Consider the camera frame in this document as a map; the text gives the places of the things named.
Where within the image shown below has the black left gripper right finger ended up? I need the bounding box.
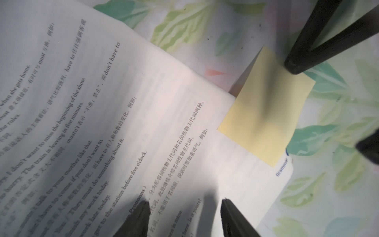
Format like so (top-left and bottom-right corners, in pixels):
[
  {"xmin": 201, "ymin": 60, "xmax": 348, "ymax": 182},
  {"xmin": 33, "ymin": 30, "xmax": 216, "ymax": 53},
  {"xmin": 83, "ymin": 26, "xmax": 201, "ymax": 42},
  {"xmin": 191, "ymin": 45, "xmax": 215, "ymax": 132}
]
[{"xmin": 221, "ymin": 199, "xmax": 260, "ymax": 237}]

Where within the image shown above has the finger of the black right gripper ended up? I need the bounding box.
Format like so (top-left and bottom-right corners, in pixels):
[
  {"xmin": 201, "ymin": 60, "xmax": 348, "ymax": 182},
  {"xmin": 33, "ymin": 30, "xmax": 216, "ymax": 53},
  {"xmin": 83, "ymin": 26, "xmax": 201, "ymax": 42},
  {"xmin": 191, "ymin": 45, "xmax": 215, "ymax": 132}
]
[
  {"xmin": 284, "ymin": 1, "xmax": 379, "ymax": 75},
  {"xmin": 355, "ymin": 129, "xmax": 379, "ymax": 165}
]

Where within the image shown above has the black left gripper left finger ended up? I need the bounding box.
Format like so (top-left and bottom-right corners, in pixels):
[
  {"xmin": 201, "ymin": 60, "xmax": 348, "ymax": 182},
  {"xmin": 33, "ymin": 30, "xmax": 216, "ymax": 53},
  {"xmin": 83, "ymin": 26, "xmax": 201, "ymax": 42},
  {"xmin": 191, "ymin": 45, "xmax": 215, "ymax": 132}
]
[{"xmin": 113, "ymin": 200, "xmax": 151, "ymax": 237}]

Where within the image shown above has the yellow sticky note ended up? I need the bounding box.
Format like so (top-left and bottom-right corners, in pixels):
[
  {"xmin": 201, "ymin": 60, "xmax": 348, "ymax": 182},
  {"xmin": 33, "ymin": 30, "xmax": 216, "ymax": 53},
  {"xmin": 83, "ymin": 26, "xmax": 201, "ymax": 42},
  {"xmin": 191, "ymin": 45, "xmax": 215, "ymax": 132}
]
[{"xmin": 218, "ymin": 46, "xmax": 315, "ymax": 167}]

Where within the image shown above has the English textbook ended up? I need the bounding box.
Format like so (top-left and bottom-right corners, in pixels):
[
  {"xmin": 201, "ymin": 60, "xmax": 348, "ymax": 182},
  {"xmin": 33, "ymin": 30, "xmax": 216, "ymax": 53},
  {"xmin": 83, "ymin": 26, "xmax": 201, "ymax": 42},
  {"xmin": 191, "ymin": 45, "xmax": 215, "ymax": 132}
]
[{"xmin": 1, "ymin": 1, "xmax": 293, "ymax": 237}]

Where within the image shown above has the floral table mat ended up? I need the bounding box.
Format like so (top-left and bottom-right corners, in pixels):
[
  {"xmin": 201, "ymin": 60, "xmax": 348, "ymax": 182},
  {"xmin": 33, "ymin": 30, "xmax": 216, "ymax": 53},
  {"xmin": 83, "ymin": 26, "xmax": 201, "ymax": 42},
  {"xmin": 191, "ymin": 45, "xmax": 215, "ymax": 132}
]
[{"xmin": 85, "ymin": 1, "xmax": 379, "ymax": 237}]

